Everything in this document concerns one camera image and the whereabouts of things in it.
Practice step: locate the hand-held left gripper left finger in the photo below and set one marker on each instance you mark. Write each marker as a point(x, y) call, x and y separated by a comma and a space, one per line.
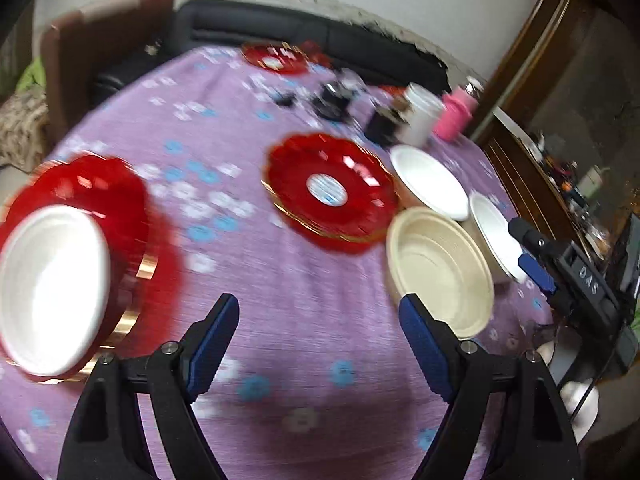
point(216, 345)

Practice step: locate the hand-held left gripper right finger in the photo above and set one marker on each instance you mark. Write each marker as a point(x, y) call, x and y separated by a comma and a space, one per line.
point(424, 350)

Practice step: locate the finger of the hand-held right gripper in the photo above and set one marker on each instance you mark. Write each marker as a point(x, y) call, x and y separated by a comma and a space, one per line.
point(525, 232)
point(537, 272)

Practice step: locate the white foam bowl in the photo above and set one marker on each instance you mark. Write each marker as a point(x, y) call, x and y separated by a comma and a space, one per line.
point(425, 180)
point(492, 240)
point(50, 285)

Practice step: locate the wooden cabinet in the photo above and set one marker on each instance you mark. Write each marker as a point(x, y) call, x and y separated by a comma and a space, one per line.
point(520, 180)

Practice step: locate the cluster of small trinkets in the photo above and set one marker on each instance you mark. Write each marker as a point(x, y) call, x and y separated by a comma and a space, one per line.
point(565, 175)

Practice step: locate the beige paper bowl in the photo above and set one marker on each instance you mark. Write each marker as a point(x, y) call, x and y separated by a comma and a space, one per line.
point(435, 270)

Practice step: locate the purple floral tablecloth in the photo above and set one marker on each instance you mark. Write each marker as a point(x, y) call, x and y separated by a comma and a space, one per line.
point(300, 285)

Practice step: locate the white round stool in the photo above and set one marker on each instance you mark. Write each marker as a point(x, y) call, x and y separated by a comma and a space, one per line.
point(580, 400)

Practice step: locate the pink bottle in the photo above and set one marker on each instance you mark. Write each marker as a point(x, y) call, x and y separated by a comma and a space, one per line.
point(455, 115)

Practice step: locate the white jar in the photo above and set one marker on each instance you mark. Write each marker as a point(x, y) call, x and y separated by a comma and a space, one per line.
point(422, 115)

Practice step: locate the small red object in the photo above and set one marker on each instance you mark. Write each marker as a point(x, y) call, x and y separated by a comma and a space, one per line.
point(392, 90)

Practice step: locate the dark glass container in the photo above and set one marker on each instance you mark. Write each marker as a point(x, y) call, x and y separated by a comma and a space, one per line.
point(332, 97)

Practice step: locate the small black object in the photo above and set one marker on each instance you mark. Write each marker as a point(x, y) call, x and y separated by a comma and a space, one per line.
point(285, 100)

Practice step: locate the patterned blanket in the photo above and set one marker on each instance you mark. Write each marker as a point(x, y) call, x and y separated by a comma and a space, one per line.
point(20, 130)

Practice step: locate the red plate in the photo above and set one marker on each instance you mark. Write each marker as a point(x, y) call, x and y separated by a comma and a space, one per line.
point(260, 55)

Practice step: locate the black sofa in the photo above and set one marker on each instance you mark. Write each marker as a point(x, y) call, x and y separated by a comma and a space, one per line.
point(300, 30)

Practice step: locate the green cloth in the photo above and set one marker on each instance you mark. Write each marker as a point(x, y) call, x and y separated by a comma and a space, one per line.
point(31, 75)

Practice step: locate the brown chair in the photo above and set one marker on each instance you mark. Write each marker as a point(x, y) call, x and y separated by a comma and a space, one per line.
point(100, 35)

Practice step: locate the wooden door frame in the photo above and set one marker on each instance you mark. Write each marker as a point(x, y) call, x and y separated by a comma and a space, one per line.
point(545, 25)

